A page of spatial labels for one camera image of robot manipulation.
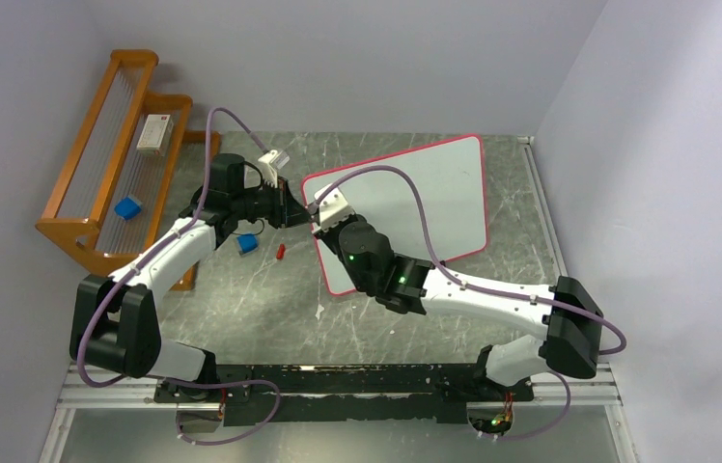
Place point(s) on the red framed whiteboard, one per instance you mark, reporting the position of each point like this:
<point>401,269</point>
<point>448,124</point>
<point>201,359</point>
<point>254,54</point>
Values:
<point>427,198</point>

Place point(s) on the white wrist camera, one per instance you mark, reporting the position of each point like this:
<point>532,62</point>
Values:
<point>331,211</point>
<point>269,165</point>

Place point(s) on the blue eraser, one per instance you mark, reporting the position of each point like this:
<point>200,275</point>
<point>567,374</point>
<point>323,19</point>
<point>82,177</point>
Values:
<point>247,243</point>
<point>128,208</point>

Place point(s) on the white red cardboard box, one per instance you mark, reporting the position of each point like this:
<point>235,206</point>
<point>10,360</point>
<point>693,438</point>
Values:
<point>155,136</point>

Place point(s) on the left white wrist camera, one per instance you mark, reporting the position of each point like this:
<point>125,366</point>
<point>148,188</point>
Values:
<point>269,165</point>

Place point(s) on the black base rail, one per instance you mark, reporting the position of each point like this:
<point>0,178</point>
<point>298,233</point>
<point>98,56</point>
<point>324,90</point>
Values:
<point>439,392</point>

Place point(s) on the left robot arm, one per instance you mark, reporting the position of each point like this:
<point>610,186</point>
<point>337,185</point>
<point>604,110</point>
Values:
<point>115,330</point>

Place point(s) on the blue eraser on shelf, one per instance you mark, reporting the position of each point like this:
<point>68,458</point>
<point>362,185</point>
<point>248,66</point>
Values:
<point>128,208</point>

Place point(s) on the red marker cap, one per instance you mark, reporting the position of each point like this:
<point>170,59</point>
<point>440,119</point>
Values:
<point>281,251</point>

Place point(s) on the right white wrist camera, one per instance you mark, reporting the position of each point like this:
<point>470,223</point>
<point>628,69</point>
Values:
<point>331,211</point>

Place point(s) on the orange wooden shelf rack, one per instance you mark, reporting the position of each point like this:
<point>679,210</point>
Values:
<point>103,167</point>

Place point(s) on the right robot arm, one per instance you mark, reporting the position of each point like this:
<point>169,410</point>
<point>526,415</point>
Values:
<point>560,324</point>

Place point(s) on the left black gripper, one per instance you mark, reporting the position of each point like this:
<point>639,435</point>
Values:
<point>286,210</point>

